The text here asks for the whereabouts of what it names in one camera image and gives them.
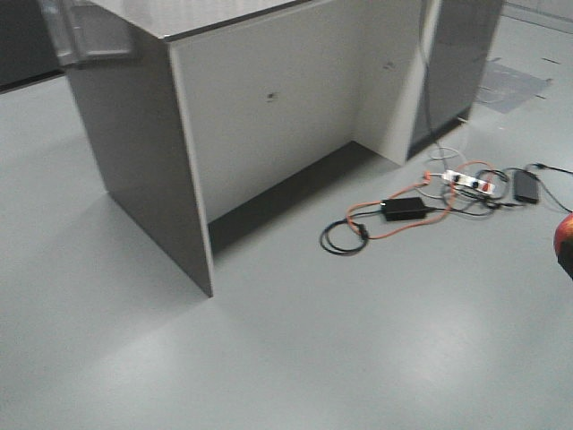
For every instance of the red yellow apple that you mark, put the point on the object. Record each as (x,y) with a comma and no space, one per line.
(562,240)

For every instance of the black power adapter brick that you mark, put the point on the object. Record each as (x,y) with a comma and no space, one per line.
(402,209)

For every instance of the white power strip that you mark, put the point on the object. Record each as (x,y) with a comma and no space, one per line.
(472,183)

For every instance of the black laptop power brick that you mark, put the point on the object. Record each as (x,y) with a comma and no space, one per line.
(525,187)

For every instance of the dark grey cabinet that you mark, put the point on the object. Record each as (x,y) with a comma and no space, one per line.
(456,61)

